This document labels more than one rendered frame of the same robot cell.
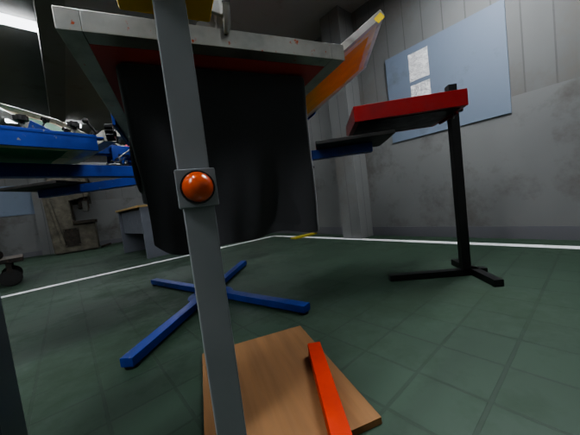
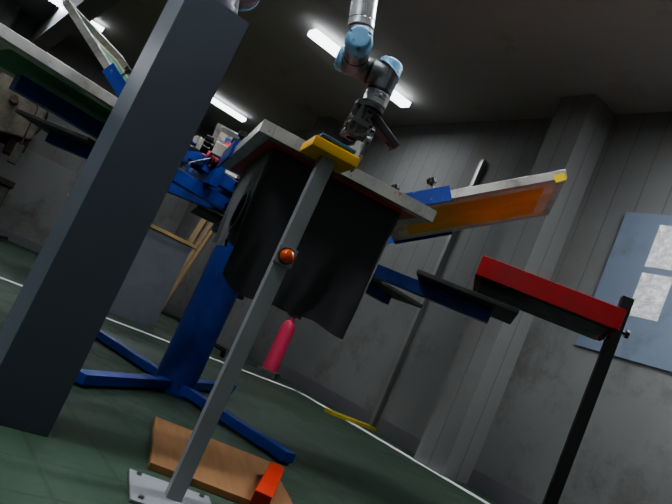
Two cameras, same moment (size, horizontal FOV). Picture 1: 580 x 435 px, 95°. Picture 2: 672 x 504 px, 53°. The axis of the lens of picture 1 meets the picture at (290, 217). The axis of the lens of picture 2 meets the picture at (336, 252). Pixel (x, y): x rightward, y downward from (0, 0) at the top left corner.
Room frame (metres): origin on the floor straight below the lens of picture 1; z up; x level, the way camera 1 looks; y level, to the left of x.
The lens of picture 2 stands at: (-1.29, -0.19, 0.49)
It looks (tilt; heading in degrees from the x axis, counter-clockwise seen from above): 7 degrees up; 7
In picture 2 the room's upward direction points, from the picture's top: 24 degrees clockwise
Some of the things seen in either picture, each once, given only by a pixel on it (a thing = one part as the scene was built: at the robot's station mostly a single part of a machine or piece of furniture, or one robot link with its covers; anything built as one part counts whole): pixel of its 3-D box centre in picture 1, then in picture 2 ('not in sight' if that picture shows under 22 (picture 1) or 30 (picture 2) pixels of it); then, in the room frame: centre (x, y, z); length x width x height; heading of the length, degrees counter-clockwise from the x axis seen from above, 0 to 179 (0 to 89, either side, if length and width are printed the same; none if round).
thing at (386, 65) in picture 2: not in sight; (384, 77); (0.59, 0.11, 1.28); 0.09 x 0.08 x 0.11; 96
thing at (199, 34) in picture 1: (207, 107); (314, 185); (0.94, 0.24, 0.97); 0.79 x 0.58 x 0.04; 23
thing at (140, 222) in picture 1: (153, 229); (109, 257); (4.79, 2.47, 0.41); 1.53 x 0.79 x 0.82; 44
